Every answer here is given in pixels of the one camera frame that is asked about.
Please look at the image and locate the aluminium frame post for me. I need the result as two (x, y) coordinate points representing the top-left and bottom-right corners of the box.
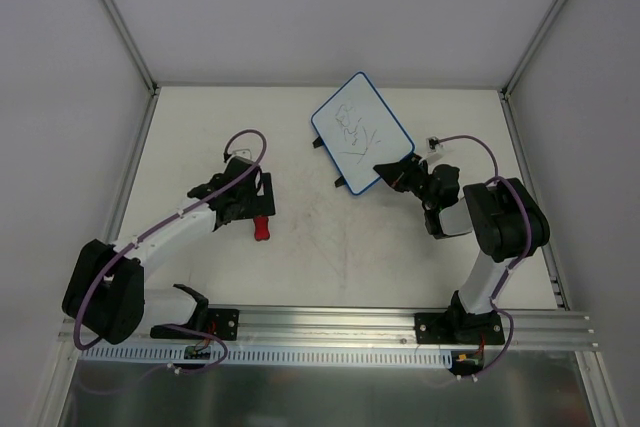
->
(99, 0), (158, 95)
(501, 0), (569, 99)

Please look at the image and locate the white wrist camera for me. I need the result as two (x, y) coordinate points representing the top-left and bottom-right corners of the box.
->
(223, 148), (253, 164)
(426, 136), (444, 155)

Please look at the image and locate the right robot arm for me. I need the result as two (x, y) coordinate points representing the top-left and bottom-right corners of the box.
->
(374, 155), (550, 346)

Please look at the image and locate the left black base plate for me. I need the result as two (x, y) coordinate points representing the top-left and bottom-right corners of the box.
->
(150, 307), (240, 341)

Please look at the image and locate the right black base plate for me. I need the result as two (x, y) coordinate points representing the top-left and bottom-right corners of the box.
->
(414, 312), (505, 346)

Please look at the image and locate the right aluminium frame post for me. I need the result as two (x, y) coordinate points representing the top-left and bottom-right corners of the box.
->
(501, 0), (569, 99)

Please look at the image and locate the red whiteboard eraser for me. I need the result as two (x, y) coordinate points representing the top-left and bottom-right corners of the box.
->
(253, 216), (271, 242)

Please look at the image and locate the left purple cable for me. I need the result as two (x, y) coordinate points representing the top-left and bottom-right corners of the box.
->
(73, 129), (267, 388)

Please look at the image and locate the purple cable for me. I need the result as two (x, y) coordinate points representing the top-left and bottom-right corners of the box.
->
(424, 135), (532, 388)
(73, 129), (267, 388)

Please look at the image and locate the left aluminium frame post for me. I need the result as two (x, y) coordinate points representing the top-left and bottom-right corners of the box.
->
(99, 0), (158, 95)

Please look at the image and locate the blue framed whiteboard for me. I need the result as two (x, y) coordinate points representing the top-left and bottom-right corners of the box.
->
(310, 72), (415, 196)

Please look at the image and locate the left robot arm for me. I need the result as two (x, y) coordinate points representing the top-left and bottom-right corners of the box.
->
(62, 157), (276, 351)

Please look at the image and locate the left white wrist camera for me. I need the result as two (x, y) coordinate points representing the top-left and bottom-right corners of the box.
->
(223, 148), (253, 164)

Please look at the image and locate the white slotted cable duct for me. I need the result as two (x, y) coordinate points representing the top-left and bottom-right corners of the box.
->
(81, 343), (453, 369)

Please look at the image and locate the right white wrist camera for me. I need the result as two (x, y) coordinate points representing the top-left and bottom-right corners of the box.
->
(426, 136), (444, 155)

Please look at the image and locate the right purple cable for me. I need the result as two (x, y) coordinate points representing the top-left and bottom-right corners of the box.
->
(424, 135), (532, 388)

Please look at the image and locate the aluminium mounting rail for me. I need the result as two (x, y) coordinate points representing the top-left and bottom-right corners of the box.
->
(58, 304), (601, 351)

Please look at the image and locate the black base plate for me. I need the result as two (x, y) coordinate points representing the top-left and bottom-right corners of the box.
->
(414, 312), (505, 346)
(150, 307), (240, 341)

